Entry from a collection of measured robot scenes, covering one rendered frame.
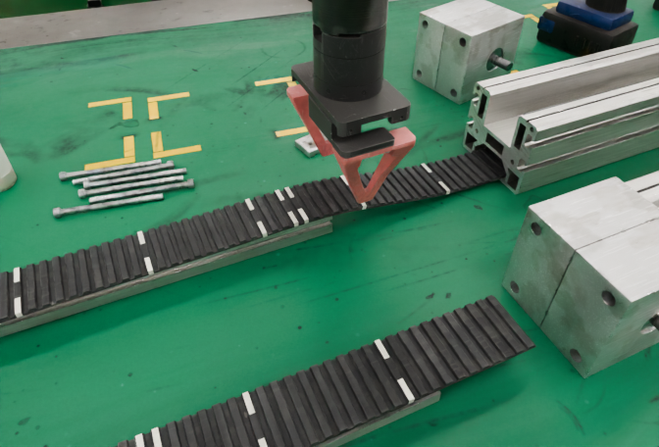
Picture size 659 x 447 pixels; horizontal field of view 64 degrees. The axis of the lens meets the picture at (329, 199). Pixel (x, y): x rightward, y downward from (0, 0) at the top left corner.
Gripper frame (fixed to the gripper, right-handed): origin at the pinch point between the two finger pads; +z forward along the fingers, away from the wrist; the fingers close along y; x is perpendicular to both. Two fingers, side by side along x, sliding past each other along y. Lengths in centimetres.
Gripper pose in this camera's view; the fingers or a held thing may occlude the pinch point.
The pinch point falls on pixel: (345, 170)
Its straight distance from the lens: 50.1
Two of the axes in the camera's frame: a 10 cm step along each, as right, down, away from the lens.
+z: 0.0, 7.5, 6.7
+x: -9.1, 2.8, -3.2
